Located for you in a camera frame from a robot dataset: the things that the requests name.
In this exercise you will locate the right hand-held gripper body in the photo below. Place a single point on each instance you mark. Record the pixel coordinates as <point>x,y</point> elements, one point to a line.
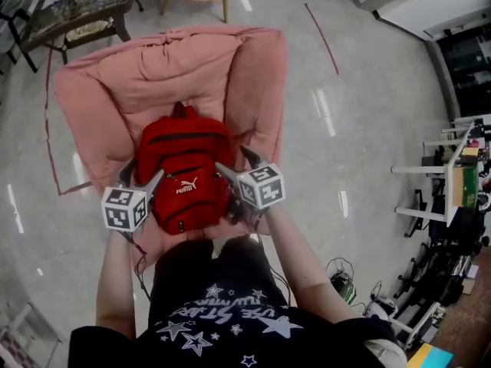
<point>261,186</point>

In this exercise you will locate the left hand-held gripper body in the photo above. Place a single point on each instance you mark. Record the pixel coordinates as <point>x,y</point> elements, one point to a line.
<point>122,209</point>

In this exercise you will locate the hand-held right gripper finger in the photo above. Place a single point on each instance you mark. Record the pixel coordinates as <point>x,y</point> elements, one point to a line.
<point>253,158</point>
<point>230,173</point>

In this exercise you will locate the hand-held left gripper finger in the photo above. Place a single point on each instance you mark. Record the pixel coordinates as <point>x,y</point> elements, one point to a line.
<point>155,186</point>
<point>128,173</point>

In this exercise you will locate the red backpack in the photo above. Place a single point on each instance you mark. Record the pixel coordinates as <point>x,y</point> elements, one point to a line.
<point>184,148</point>

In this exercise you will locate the pink cushioned lounge chair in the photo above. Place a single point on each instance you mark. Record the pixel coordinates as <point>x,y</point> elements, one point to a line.
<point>172,71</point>

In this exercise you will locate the person's left forearm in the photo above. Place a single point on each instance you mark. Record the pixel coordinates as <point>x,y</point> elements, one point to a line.
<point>115,282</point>

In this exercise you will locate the person's right forearm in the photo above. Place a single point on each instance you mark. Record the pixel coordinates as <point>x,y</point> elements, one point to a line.
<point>295,259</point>

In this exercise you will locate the person's black trousers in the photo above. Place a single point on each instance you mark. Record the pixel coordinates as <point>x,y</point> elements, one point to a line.
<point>192,259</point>

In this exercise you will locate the red floor tape outline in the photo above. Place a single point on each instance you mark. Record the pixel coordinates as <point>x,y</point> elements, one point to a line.
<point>50,144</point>

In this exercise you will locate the straight red floor tape strip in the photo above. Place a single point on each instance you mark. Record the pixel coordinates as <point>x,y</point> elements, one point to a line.
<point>322,38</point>

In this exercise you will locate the person's black star-print T-shirt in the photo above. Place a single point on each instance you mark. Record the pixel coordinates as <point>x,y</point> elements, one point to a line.
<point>230,332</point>

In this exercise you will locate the white table with checkered cloth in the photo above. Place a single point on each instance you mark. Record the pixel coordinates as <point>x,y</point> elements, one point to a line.
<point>15,339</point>

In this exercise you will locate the black office chair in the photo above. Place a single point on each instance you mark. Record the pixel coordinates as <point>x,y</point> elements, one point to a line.
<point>445,270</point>

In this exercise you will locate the green box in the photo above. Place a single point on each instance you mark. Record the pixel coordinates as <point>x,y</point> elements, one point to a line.
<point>471,186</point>

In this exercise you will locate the white cabinet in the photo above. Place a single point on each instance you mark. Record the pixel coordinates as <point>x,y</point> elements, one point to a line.
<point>429,10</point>

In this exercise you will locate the yellow and cyan box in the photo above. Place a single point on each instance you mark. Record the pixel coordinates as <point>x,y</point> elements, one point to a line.
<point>431,357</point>

